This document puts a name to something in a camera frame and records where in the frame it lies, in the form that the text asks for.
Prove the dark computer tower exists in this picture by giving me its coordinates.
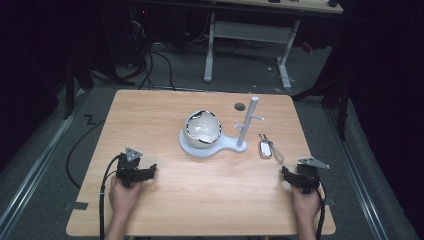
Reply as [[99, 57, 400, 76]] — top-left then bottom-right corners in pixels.
[[126, 4, 149, 68]]

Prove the black metal stand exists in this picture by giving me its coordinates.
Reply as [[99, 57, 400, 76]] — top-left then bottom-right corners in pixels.
[[62, 54, 136, 120], [290, 74, 353, 142]]

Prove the person's left hand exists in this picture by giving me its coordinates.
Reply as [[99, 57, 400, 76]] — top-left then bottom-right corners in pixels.
[[108, 175, 145, 219]]

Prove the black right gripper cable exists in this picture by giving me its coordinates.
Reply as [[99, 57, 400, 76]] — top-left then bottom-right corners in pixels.
[[314, 179, 327, 240]]

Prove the desk with white metal frame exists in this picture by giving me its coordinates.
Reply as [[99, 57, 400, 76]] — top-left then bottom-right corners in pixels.
[[203, 0, 345, 90]]

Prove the white ceramic bowl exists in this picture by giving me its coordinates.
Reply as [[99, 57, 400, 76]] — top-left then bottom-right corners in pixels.
[[182, 110, 223, 150]]

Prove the person's right hand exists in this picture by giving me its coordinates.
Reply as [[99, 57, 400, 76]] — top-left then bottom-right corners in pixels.
[[290, 184, 325, 222]]

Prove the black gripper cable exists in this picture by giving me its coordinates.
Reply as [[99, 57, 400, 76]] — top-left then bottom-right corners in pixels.
[[98, 153, 123, 240], [314, 179, 327, 240]]

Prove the white car key with strap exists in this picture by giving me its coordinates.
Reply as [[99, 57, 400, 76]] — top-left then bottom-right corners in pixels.
[[258, 132, 286, 165]]

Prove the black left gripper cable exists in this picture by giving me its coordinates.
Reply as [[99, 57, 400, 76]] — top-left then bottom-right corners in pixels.
[[98, 153, 123, 240]]

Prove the white key holder stand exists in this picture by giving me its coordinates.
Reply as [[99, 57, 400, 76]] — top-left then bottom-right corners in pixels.
[[178, 96, 265, 158]]

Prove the metal floor rail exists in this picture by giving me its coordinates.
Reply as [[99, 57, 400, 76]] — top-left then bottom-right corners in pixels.
[[0, 89, 88, 238], [323, 107, 390, 240]]

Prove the grey tape strip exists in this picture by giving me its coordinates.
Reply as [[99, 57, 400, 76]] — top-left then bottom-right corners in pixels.
[[65, 201, 90, 212]]

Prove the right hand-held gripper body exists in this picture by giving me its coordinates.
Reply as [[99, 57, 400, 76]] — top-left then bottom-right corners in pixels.
[[296, 157, 331, 195]]

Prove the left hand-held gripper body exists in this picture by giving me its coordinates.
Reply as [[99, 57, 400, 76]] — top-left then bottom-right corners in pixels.
[[115, 147, 145, 189]]

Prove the black floor cable bundle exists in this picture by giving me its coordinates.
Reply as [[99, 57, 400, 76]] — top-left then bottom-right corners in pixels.
[[123, 19, 177, 92]]

